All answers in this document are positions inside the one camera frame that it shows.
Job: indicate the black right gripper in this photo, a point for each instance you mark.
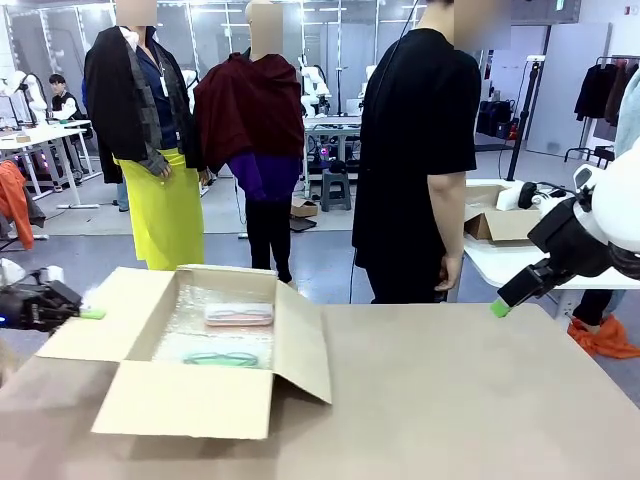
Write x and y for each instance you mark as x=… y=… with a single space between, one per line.
x=575 y=240

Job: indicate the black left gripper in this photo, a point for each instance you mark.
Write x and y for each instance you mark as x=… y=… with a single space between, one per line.
x=25 y=310

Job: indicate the brown cardboard box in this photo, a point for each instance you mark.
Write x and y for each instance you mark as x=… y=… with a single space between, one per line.
x=190 y=400

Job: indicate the green framed glasses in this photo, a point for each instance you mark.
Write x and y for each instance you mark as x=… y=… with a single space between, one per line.
x=220 y=359

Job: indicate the pink glasses case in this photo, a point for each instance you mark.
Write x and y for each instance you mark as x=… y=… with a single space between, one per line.
x=239 y=315

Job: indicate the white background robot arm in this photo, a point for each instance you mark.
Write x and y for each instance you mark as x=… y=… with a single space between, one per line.
x=315 y=85
x=27 y=97

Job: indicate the person's right forearm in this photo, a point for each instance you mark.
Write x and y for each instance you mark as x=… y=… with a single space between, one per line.
x=446 y=220

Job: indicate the person's right hand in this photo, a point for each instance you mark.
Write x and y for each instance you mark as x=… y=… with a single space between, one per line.
x=451 y=272

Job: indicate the white side table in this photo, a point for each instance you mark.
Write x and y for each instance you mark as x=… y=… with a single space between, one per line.
x=500 y=260

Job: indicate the empty open cardboard box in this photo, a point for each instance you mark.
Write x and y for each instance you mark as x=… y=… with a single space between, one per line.
x=500 y=225

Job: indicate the orange cloth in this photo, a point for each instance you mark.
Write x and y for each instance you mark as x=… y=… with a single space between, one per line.
x=607 y=340

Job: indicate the orange garment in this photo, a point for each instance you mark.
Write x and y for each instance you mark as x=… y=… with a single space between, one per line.
x=14 y=200

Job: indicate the clear bubble wrap sheet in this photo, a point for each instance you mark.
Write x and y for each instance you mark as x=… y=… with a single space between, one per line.
x=200 y=340

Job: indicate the mannequin black coat yellow skirt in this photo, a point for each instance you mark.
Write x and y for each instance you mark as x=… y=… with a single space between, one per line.
x=160 y=210

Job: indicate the low black bench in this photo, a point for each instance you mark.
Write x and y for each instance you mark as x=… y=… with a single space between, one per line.
x=595 y=152

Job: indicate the black luggage bag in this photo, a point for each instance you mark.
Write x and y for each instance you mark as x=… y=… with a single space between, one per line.
x=495 y=117

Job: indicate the white desk with metal legs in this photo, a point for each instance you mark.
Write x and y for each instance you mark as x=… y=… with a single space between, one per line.
x=45 y=132

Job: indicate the person in black t-shirt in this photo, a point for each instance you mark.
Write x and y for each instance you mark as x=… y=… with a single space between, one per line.
x=405 y=150

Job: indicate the light blue hanging garment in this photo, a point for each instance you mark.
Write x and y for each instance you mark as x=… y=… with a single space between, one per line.
x=629 y=115

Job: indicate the clothes rack with dark garments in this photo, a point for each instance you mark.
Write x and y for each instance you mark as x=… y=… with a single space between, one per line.
x=597 y=92

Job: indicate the seated person black hair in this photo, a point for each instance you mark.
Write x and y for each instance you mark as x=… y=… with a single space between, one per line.
x=64 y=97

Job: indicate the grey plastic stool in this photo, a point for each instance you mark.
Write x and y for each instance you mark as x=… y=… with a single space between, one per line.
x=336 y=190

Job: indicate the flat black floor item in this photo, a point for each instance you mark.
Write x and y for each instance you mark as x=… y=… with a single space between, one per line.
x=302 y=225

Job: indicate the small cardboard box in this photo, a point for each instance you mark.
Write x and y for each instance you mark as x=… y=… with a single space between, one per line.
x=304 y=207

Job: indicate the white metal workbench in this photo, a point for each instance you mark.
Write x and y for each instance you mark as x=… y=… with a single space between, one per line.
x=330 y=130

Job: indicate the mannequin maroon cape purple sleeves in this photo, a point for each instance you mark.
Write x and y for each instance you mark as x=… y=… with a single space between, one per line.
x=255 y=110

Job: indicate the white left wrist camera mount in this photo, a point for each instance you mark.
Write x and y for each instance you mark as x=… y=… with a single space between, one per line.
x=50 y=274

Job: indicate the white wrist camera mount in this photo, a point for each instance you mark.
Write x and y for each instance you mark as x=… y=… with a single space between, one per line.
x=50 y=274
x=507 y=197

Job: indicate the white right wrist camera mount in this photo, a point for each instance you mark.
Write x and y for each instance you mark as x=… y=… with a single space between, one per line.
x=507 y=197

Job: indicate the black camera tripod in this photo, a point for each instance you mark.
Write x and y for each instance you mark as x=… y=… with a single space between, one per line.
x=522 y=115

